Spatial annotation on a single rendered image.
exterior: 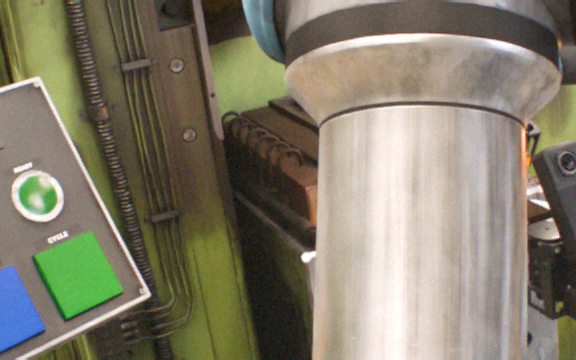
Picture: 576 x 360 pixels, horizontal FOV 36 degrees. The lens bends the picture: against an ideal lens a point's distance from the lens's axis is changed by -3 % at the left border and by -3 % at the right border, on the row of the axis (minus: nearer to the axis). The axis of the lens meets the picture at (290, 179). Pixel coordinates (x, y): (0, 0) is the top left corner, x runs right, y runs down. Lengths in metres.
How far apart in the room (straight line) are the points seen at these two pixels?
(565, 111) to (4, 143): 0.93
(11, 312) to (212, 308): 0.49
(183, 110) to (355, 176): 0.94
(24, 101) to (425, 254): 0.76
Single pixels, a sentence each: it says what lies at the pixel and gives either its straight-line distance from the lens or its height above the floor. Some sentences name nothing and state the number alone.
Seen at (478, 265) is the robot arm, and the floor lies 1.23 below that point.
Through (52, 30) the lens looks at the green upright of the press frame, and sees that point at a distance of 1.22.
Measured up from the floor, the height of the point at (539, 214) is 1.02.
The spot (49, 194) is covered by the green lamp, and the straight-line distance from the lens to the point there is 1.00.
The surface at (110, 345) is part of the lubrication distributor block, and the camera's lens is 1.32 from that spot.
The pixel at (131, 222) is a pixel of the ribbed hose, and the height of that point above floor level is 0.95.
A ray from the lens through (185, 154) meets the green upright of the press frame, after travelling 1.29.
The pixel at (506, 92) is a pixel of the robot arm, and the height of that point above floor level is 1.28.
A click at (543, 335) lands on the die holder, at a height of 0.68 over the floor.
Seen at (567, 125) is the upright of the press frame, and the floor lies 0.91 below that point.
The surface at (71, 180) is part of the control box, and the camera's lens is 1.02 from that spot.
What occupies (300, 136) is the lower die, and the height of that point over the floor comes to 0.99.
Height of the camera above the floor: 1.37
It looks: 18 degrees down
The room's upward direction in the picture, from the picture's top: 9 degrees counter-clockwise
